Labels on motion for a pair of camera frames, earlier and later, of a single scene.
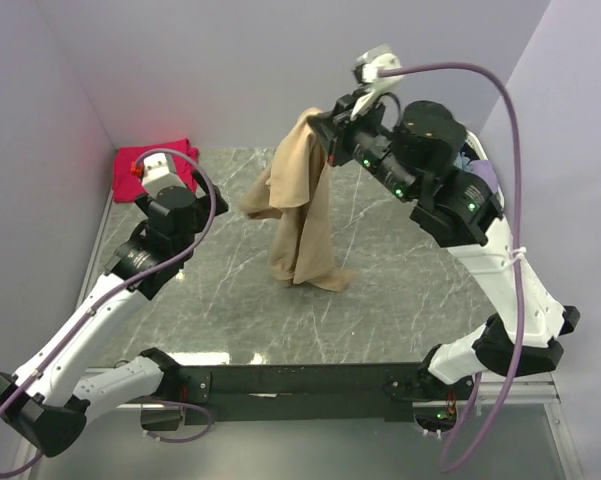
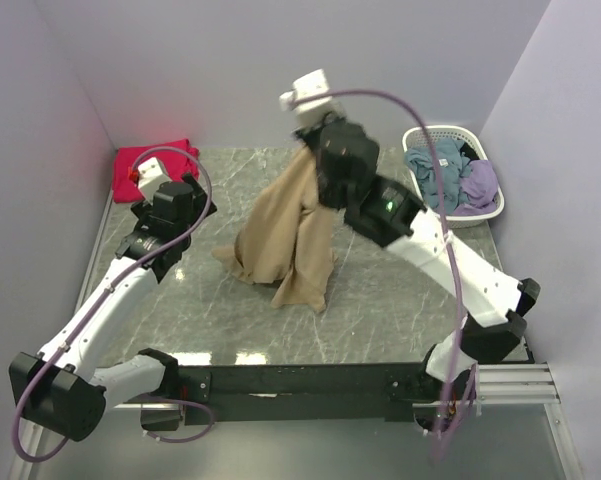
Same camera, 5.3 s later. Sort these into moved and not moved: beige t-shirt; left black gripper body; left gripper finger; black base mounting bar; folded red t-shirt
Moved: left gripper finger; beige t-shirt
Not moved: folded red t-shirt; left black gripper body; black base mounting bar
